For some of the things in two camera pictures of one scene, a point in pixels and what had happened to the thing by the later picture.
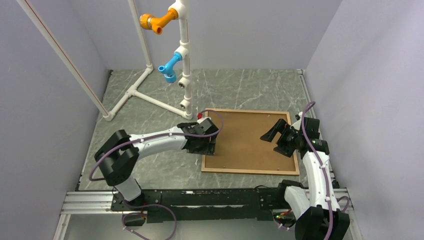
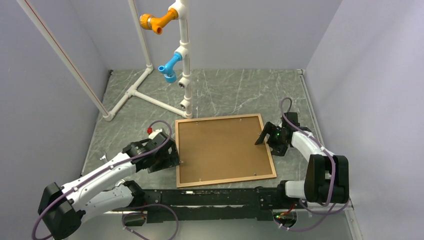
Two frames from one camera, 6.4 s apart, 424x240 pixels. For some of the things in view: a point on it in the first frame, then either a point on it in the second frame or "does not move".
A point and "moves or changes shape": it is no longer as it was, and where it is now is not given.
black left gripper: [209, 149] → [171, 159]
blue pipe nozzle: [168, 70] does not move
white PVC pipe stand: [179, 8] does not move
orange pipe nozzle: [148, 21] does not move
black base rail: [256, 203] does not move
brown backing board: [238, 144] moves or changes shape
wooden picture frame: [239, 148] → [178, 167]
